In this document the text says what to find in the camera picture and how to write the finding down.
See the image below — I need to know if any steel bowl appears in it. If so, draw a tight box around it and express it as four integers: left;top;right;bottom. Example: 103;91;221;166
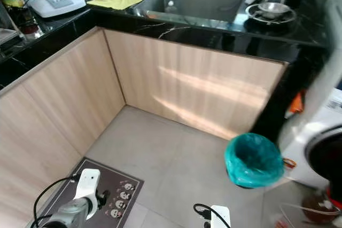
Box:
256;2;292;20

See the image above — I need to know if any grey patterned floor mat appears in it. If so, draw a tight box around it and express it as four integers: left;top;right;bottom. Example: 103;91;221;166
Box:
26;157;145;228

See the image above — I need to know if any light wood base cabinet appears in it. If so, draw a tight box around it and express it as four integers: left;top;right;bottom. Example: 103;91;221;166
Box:
104;28;286;140
0;27;126;228

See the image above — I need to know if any teal-lined trash bin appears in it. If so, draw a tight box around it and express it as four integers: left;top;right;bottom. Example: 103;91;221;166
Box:
224;132;285;189

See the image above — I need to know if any clear glass canister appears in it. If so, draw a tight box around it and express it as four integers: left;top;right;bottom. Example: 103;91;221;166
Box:
0;4;19;47

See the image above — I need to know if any dark glass jar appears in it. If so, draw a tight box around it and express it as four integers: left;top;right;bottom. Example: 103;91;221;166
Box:
15;6;39;35

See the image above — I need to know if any clear bottle white cap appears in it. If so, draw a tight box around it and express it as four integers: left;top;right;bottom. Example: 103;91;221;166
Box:
165;0;178;14

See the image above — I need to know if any orange plastic piece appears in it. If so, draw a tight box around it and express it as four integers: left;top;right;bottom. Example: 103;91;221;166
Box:
289;90;305;114

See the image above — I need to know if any dark brown round pot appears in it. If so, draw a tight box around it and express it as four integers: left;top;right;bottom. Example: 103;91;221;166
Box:
301;191;342;226

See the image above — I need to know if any white washing machine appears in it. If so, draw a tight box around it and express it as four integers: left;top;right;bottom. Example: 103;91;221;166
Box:
278;85;342;190

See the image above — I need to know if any stainless steel sink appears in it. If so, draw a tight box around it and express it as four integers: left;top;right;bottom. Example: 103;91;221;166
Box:
131;0;251;24

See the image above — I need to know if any large steel plate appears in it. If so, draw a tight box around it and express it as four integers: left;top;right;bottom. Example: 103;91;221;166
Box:
246;3;298;25

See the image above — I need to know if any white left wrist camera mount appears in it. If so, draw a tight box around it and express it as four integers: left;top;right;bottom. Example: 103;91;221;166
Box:
74;169;101;201

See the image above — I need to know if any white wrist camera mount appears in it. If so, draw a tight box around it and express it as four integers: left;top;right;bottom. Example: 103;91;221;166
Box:
74;169;101;201
211;205;231;228

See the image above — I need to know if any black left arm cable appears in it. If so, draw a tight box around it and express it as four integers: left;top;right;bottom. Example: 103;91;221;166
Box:
33;175;81;228

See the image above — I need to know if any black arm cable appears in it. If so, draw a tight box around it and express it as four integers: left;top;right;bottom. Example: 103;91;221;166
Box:
33;175;81;228
194;203;214;228

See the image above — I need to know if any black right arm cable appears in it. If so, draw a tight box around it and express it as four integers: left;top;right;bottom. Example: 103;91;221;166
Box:
194;203;214;228

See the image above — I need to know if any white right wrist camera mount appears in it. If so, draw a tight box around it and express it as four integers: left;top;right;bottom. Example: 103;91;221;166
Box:
211;205;231;228

